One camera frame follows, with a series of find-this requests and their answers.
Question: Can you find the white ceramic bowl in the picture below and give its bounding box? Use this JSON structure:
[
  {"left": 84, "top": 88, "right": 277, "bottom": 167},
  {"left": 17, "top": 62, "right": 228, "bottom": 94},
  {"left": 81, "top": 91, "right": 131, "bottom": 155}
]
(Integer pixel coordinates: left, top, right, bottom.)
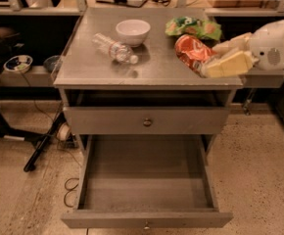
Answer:
[{"left": 116, "top": 20, "right": 151, "bottom": 47}]

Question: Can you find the white bowl with items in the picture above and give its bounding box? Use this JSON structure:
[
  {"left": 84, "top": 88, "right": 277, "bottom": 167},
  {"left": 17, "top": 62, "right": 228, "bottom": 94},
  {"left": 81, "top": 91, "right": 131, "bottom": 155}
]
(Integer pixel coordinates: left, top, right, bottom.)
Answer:
[{"left": 3, "top": 55, "right": 33, "bottom": 73}]

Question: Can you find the clear plastic water bottle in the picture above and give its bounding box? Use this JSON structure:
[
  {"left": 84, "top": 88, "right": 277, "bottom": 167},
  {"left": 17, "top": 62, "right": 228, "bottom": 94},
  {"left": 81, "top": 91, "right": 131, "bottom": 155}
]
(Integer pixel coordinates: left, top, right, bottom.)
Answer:
[{"left": 92, "top": 33, "right": 139, "bottom": 65}]

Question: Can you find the dark round dish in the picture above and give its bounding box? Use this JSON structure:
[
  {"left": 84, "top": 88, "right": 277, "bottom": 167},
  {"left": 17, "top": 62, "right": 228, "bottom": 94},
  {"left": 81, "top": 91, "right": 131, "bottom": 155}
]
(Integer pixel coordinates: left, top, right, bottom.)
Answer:
[{"left": 43, "top": 55, "right": 61, "bottom": 72}]

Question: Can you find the open grey middle drawer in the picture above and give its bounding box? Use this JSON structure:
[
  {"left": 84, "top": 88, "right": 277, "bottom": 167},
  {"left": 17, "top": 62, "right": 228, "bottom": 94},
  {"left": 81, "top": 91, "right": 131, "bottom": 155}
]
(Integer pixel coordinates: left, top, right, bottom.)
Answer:
[{"left": 62, "top": 135, "right": 233, "bottom": 229}]

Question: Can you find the green chip bag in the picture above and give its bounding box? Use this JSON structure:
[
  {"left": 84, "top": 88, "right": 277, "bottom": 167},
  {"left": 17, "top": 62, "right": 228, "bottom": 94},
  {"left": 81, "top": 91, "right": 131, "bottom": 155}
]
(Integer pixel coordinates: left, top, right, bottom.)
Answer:
[{"left": 165, "top": 17, "right": 222, "bottom": 40}]

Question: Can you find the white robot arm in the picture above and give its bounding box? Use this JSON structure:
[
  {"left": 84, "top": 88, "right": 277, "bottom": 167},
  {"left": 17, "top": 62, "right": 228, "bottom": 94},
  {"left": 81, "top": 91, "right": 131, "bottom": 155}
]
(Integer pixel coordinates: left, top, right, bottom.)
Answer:
[{"left": 200, "top": 20, "right": 284, "bottom": 77}]

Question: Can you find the black floor stand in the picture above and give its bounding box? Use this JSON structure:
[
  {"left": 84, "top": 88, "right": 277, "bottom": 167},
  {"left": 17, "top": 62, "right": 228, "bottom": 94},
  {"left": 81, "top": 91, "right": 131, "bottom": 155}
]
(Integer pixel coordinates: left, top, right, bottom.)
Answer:
[{"left": 0, "top": 93, "right": 68, "bottom": 173}]

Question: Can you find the black floor cable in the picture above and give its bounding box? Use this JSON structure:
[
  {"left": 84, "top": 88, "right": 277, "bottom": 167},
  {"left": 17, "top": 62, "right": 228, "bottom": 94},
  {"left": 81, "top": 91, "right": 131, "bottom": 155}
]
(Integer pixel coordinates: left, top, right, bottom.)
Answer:
[{"left": 63, "top": 177, "right": 80, "bottom": 209}]

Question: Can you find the orange red soda can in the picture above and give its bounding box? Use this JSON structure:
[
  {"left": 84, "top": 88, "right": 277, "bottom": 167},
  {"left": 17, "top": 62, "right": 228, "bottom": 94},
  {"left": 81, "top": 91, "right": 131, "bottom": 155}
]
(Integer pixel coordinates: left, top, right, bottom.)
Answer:
[{"left": 174, "top": 34, "right": 217, "bottom": 76}]

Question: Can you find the closed grey top drawer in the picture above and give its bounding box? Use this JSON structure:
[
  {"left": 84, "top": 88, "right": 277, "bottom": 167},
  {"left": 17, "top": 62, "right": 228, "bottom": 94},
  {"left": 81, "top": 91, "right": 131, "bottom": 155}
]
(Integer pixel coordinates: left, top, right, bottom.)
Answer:
[{"left": 64, "top": 107, "right": 229, "bottom": 134}]

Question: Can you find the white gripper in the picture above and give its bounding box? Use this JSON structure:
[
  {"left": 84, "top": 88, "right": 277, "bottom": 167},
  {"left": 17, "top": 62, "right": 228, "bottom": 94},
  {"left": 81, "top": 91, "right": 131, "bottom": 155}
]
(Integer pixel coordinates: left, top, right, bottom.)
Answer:
[{"left": 201, "top": 20, "right": 284, "bottom": 78}]

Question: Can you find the grey drawer cabinet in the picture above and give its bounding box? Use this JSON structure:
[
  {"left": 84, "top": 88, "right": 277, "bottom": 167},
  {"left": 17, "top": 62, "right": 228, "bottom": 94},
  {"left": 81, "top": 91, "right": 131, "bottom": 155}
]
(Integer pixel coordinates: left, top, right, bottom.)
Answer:
[{"left": 52, "top": 6, "right": 248, "bottom": 229}]

